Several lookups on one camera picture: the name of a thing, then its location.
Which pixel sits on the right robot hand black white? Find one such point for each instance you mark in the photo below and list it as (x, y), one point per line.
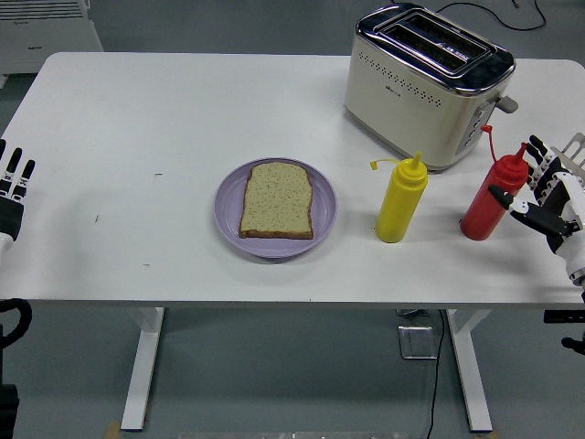
(564, 206)

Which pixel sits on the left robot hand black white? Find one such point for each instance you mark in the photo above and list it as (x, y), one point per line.
(10, 215)

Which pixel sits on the red squeeze bottle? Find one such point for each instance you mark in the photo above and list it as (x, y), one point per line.
(491, 201)

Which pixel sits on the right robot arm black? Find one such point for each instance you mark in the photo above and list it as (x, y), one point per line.
(577, 344)

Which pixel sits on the bread slice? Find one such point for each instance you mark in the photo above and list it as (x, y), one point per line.
(279, 201)

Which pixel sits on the black table control panel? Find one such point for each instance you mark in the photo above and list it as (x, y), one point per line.
(562, 316)

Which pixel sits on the yellow squeeze bottle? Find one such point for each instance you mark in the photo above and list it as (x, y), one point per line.
(400, 206)

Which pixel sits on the white heater unit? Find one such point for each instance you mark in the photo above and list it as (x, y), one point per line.
(41, 36)

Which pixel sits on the white table leg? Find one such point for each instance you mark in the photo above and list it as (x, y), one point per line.
(144, 366)
(471, 366)

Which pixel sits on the cream chrome toaster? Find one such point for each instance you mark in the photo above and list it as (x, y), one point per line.
(411, 100)

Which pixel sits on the metal floor socket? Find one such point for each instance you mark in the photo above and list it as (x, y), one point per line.
(417, 342)

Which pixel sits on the purple round plate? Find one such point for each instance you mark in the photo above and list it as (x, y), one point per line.
(324, 206)

